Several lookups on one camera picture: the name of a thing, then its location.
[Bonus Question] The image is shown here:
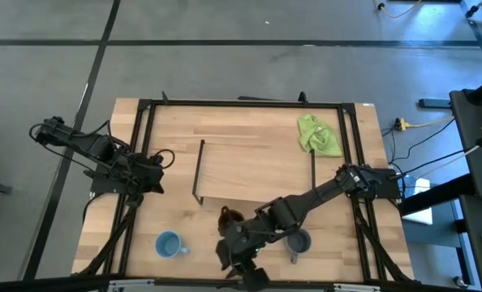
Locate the wooden shelf with black legs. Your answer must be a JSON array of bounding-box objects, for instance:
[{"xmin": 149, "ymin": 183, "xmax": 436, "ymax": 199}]
[{"xmin": 192, "ymin": 139, "xmax": 317, "ymax": 206}]

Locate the olive brown ceramic mug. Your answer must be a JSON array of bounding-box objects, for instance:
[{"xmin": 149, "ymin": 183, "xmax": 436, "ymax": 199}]
[{"xmin": 218, "ymin": 205, "xmax": 246, "ymax": 236}]

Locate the black extrusion crossbeam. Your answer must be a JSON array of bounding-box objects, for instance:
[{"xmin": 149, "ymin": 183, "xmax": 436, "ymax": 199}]
[{"xmin": 0, "ymin": 273, "xmax": 482, "ymax": 292}]

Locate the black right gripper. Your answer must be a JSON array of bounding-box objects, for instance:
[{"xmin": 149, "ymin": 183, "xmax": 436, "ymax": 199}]
[{"xmin": 220, "ymin": 217, "xmax": 271, "ymax": 292}]

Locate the white box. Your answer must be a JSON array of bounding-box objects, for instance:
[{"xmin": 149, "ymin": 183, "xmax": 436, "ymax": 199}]
[{"xmin": 402, "ymin": 175, "xmax": 434, "ymax": 226}]

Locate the blue ceramic mug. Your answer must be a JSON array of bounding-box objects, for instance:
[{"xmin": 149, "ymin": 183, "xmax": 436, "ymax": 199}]
[{"xmin": 155, "ymin": 230, "xmax": 191, "ymax": 260}]

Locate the yellow power cable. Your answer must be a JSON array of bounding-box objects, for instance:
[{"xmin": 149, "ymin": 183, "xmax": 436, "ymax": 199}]
[{"xmin": 405, "ymin": 116, "xmax": 456, "ymax": 128}]

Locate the black desk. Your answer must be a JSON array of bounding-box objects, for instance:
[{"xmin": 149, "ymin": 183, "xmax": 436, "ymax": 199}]
[
  {"xmin": 449, "ymin": 72, "xmax": 482, "ymax": 202},
  {"xmin": 458, "ymin": 194, "xmax": 482, "ymax": 292}
]

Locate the black desk foot bar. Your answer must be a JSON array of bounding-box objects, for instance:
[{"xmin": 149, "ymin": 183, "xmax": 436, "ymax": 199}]
[{"xmin": 400, "ymin": 173, "xmax": 476, "ymax": 217}]

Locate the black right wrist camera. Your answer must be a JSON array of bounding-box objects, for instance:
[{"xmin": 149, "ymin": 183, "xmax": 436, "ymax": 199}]
[{"xmin": 215, "ymin": 238, "xmax": 235, "ymax": 272}]

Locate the dark flat floor bracket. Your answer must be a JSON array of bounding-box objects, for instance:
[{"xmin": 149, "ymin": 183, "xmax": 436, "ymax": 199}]
[{"xmin": 418, "ymin": 98, "xmax": 452, "ymax": 110}]

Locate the orange floor cable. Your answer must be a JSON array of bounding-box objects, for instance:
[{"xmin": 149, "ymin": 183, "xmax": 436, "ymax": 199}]
[{"xmin": 372, "ymin": 0, "xmax": 424, "ymax": 19}]

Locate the black aluminium table frame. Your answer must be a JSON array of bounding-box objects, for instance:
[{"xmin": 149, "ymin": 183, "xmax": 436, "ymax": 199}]
[{"xmin": 78, "ymin": 91, "xmax": 415, "ymax": 285}]

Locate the green microfibre cloth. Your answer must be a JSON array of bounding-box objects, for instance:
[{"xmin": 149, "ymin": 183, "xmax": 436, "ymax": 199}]
[{"xmin": 297, "ymin": 114, "xmax": 343, "ymax": 158}]

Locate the grey ceramic mug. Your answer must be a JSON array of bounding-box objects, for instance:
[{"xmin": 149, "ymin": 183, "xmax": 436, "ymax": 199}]
[{"xmin": 284, "ymin": 227, "xmax": 313, "ymax": 265}]

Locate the black looped camera cable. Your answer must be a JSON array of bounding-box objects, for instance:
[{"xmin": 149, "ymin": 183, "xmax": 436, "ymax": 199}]
[{"xmin": 153, "ymin": 148, "xmax": 177, "ymax": 170}]

